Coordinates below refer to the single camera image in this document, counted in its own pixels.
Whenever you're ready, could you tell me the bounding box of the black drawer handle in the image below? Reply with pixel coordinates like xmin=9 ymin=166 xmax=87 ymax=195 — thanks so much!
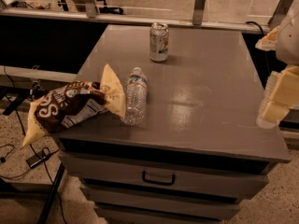
xmin=141 ymin=171 xmax=176 ymax=186

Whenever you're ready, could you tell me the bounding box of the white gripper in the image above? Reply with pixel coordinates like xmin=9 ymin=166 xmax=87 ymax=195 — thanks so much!
xmin=255 ymin=7 xmax=299 ymax=129

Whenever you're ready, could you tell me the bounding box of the brown chip bag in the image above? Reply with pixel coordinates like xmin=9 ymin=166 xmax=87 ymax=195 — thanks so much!
xmin=22 ymin=64 xmax=126 ymax=147

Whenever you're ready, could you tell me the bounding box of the black floor cable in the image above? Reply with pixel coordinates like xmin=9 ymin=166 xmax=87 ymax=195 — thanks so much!
xmin=0 ymin=66 xmax=68 ymax=224

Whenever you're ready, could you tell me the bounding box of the grey drawer cabinet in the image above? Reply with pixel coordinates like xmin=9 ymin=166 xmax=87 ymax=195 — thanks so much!
xmin=55 ymin=25 xmax=291 ymax=224

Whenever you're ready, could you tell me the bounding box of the black power adapter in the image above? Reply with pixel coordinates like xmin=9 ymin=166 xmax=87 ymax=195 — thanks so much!
xmin=26 ymin=151 xmax=50 ymax=169

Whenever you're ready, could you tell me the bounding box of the clear plastic water bottle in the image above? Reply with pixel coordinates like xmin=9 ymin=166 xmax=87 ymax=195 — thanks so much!
xmin=123 ymin=67 xmax=148 ymax=126

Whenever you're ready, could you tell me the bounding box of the black tripod leg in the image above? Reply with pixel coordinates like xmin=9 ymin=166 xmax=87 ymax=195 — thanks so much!
xmin=37 ymin=164 xmax=64 ymax=224

